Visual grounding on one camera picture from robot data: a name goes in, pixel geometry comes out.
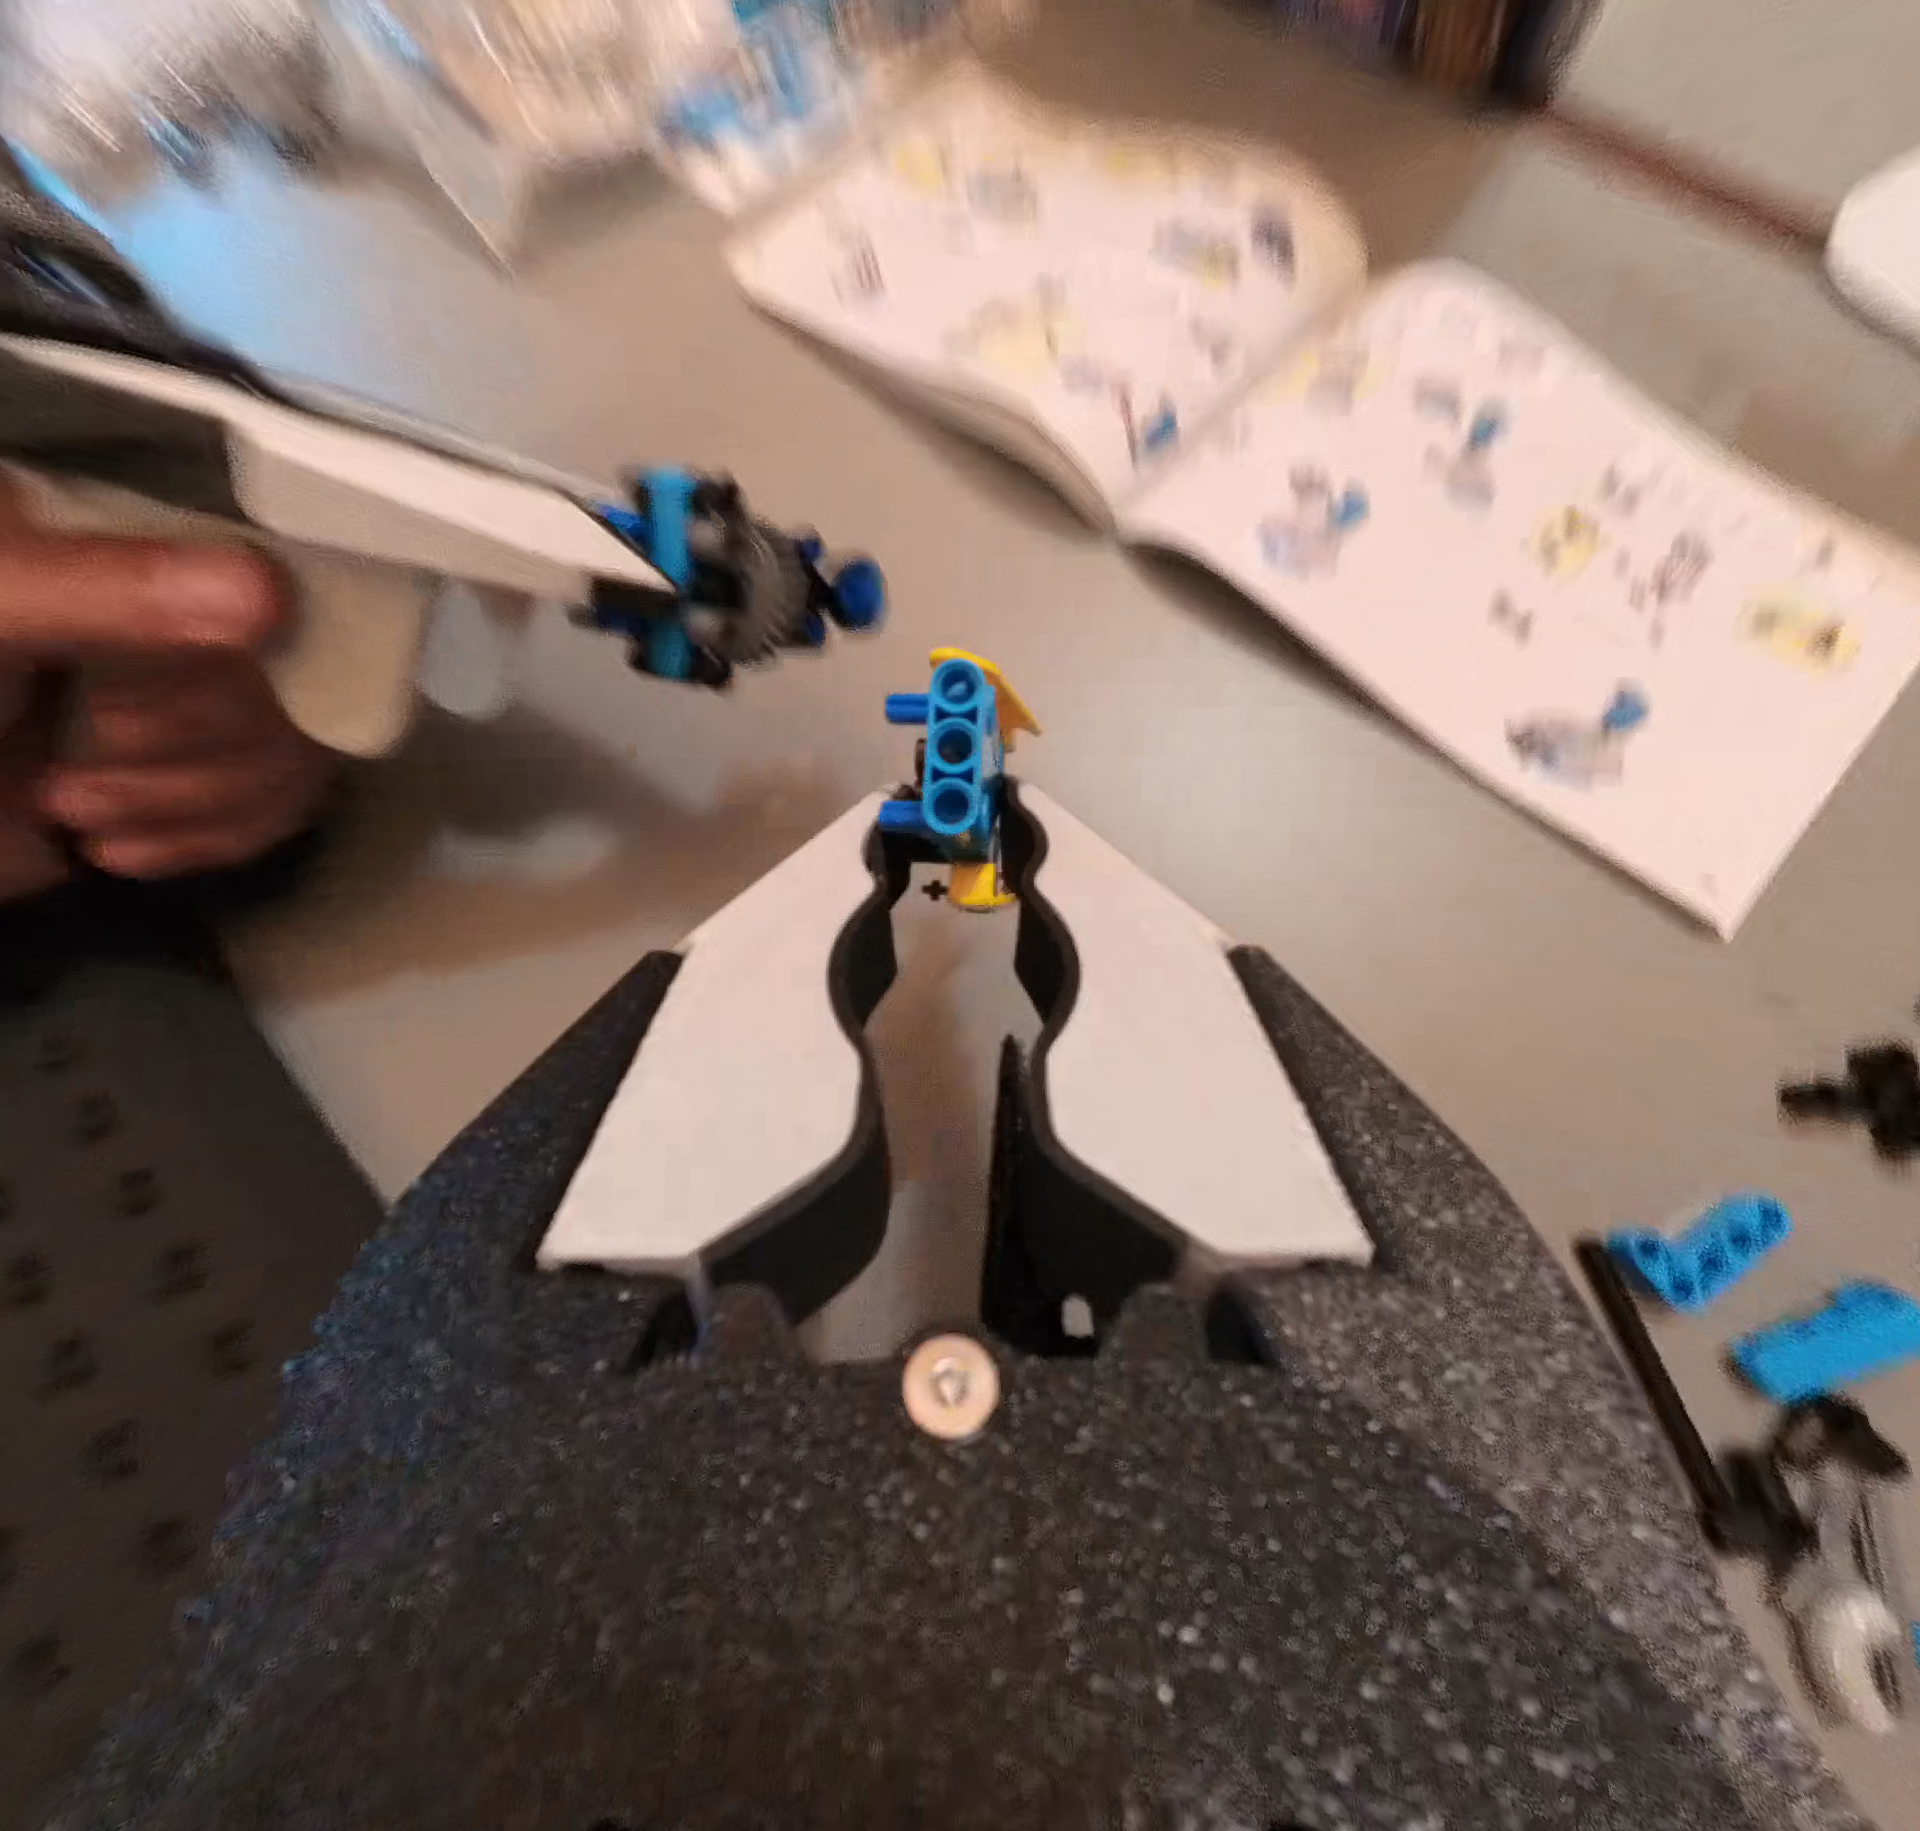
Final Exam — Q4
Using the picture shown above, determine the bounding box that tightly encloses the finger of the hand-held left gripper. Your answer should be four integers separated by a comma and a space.
224, 389, 677, 611

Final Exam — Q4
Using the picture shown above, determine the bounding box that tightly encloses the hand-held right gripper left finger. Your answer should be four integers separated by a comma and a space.
534, 793, 899, 1314

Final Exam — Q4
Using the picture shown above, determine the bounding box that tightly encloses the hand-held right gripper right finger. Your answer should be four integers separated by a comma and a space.
981, 785, 1378, 1324

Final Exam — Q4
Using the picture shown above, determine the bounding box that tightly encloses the blue black toy brick assembly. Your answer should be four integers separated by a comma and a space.
573, 464, 888, 691

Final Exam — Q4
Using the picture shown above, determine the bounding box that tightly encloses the blue yellow toy brick body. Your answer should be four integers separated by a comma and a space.
876, 646, 1044, 916

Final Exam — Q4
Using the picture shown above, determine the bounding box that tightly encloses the grey desk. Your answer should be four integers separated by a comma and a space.
104, 0, 1920, 1831

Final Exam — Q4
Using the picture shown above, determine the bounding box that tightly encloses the person's left hand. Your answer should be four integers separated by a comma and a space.
0, 481, 344, 902

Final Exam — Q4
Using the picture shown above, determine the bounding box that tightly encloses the large clear plastic bag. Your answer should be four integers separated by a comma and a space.
314, 0, 722, 267

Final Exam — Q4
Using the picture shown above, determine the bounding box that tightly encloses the blue sticker sheet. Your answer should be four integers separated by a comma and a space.
651, 0, 977, 213

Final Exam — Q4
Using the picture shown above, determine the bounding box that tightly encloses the pile of small brick pieces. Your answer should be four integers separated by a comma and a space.
1566, 1028, 1920, 1735

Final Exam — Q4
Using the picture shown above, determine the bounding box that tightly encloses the open instruction booklet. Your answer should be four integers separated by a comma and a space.
723, 69, 1920, 945

